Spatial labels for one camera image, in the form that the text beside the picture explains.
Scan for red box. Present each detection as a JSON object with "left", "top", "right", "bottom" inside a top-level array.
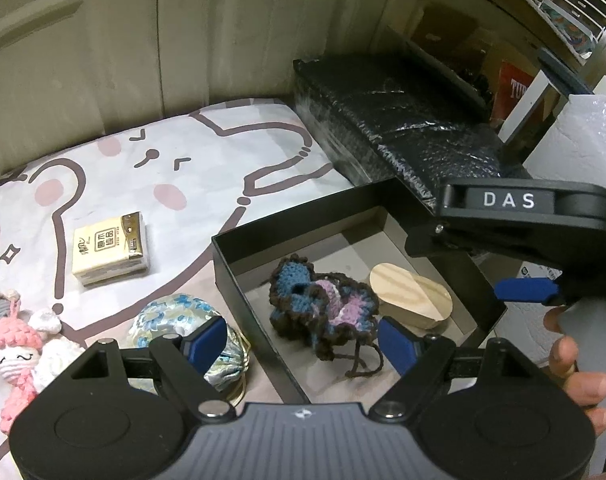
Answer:
[{"left": 492, "top": 60, "right": 540, "bottom": 127}]

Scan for white foam sheet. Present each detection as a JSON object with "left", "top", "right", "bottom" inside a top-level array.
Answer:
[{"left": 522, "top": 75, "right": 606, "bottom": 192}]

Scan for wooden oval block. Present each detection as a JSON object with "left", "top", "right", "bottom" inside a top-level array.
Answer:
[{"left": 369, "top": 261, "right": 454, "bottom": 331}]

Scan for yellow tissue packet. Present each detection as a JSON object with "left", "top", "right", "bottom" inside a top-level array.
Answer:
[{"left": 73, "top": 212, "right": 151, "bottom": 288}]

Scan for white drawer organizer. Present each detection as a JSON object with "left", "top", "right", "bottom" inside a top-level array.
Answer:
[{"left": 540, "top": 0, "right": 606, "bottom": 60}]

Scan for pink crochet doll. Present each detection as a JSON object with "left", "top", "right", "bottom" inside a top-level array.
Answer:
[{"left": 0, "top": 305, "right": 46, "bottom": 433}]

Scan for printed cartoon bed sheet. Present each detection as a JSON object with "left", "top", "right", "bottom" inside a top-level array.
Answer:
[{"left": 0, "top": 97, "right": 349, "bottom": 480}]

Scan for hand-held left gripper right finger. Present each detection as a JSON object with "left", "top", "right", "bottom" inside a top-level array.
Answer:
[{"left": 370, "top": 316, "right": 534, "bottom": 420}]

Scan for blue floral satin pouch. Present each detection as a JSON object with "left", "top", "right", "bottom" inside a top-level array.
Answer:
[{"left": 128, "top": 292, "right": 251, "bottom": 402}]

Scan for white labelled carton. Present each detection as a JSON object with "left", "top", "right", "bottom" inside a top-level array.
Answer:
[{"left": 470, "top": 252, "right": 564, "bottom": 366}]

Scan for person's right hand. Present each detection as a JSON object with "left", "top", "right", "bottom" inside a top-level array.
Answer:
[{"left": 543, "top": 306, "right": 606, "bottom": 441}]

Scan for beige wardrobe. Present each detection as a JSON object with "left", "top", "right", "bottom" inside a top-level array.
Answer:
[{"left": 0, "top": 0, "right": 401, "bottom": 183}]

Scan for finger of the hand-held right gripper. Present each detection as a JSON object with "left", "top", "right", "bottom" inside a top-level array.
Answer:
[
  {"left": 493, "top": 277, "right": 566, "bottom": 307},
  {"left": 405, "top": 220, "right": 484, "bottom": 261}
]

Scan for black cardboard box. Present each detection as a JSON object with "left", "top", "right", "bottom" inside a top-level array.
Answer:
[{"left": 212, "top": 176, "right": 508, "bottom": 406}]

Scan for brown cardboard box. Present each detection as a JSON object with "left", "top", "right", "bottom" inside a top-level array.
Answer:
[{"left": 412, "top": 2, "right": 484, "bottom": 57}]

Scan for white crochet doll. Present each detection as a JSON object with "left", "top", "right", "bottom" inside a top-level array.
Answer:
[{"left": 30, "top": 309, "right": 86, "bottom": 392}]

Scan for black wrapped bundle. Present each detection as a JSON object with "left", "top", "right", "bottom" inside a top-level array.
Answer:
[{"left": 293, "top": 52, "right": 532, "bottom": 213}]

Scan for purple blue crochet pouch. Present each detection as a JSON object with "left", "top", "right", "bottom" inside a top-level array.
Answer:
[{"left": 268, "top": 256, "right": 386, "bottom": 378}]

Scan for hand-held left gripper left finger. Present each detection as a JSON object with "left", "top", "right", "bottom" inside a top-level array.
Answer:
[{"left": 70, "top": 316, "right": 236, "bottom": 418}]

